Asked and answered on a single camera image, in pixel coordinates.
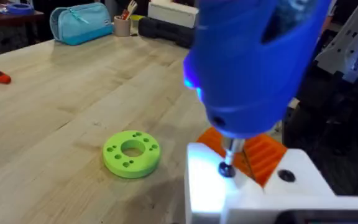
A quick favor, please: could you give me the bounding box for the blue electric screwdriver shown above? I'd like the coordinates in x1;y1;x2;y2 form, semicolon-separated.
183;0;334;170

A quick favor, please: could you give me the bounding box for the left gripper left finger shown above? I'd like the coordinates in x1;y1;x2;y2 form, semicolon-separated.
184;126;265;224

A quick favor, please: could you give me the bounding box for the white box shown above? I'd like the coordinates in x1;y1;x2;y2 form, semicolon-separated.
147;0;200;29

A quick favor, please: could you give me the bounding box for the beige cup with utensils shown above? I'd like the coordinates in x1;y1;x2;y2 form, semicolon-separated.
114;0;139;38

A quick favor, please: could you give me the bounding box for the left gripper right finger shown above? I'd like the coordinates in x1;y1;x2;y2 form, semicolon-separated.
244;134;336;197

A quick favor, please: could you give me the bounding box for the small black screw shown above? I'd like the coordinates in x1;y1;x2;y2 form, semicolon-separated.
218;162;237;179

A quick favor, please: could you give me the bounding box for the blue tape roll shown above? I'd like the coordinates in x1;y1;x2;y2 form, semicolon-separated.
6;2;35;16

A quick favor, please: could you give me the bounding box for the teal zip bag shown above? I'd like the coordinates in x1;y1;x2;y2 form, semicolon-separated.
49;2;115;46

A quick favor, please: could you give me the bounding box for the green disc with holes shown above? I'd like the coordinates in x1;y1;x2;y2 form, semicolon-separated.
102;129;162;180

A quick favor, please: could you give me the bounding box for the black rolled case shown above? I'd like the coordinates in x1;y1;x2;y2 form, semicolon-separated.
138;16;196;49

